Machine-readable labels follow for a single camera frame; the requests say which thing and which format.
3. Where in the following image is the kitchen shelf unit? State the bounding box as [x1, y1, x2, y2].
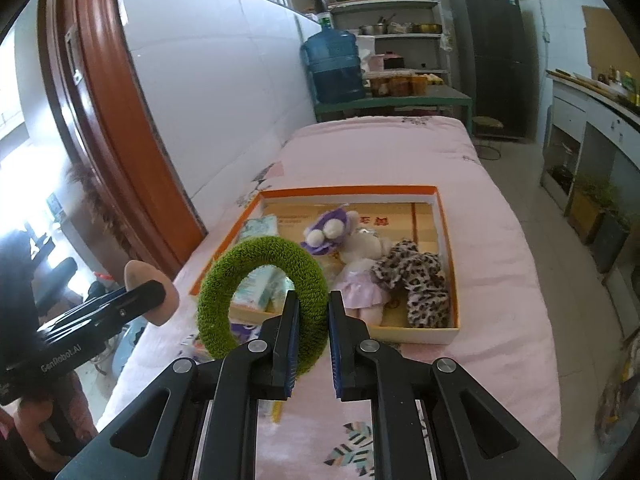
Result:
[317, 0, 453, 86]

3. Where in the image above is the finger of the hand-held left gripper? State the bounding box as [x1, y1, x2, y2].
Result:
[37, 281, 168, 348]

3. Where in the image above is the yellow planter box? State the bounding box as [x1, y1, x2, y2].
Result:
[570, 187, 608, 243]

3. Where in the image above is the small stool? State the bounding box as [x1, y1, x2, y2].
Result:
[472, 115, 503, 161]

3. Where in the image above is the teddy bear in pink dress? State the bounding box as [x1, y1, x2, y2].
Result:
[332, 230, 393, 326]

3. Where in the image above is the teddy bear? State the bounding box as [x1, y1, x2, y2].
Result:
[300, 208, 361, 256]
[332, 230, 393, 326]

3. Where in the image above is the green fuzzy ring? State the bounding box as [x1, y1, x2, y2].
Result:
[196, 236, 331, 380]

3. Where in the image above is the orange-rimmed cardboard box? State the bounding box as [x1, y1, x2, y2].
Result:
[189, 185, 461, 346]

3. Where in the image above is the beige makeup sponge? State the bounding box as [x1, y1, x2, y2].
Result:
[124, 260, 180, 328]

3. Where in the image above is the blue water jug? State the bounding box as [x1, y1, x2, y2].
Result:
[300, 27, 366, 106]

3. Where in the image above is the wooden door frame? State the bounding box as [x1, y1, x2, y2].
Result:
[37, 0, 208, 281]

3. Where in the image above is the person's left hand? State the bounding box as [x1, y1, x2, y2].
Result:
[12, 400, 56, 473]

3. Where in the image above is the green and white tissue packet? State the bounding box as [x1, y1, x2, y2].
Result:
[235, 265, 296, 311]

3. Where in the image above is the dried plant bundle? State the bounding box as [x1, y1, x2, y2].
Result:
[67, 162, 131, 241]

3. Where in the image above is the white kitchen counter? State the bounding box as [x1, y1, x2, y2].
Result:
[539, 67, 640, 261]

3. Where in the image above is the dark refrigerator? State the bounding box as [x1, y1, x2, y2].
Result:
[447, 0, 528, 141]

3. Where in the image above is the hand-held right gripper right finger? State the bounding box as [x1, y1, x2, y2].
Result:
[327, 290, 576, 480]

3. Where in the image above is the leopard print scarf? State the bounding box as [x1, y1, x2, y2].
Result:
[372, 240, 450, 330]

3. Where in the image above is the black chair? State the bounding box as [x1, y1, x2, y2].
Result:
[0, 230, 78, 331]

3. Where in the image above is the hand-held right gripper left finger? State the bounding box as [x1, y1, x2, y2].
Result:
[55, 290, 301, 480]

